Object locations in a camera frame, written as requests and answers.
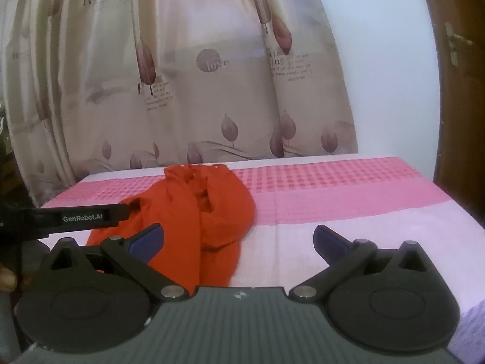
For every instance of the red small garment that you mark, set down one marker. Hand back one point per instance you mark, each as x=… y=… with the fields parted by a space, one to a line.
x=219 y=212

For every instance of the beige leaf print curtain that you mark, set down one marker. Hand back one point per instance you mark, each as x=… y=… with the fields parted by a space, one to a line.
x=189 y=83

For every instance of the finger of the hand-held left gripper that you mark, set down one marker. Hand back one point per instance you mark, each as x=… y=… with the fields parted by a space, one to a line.
x=133 y=209

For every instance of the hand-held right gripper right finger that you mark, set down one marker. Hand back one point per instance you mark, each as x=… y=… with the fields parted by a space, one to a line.
x=329 y=243

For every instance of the brown wooden door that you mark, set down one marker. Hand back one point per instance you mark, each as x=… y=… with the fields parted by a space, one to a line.
x=466 y=121

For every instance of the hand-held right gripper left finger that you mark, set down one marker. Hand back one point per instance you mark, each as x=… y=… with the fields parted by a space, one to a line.
x=148 y=242

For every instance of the pink checked bed sheet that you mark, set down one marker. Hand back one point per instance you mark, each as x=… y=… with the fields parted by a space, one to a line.
x=341 y=197

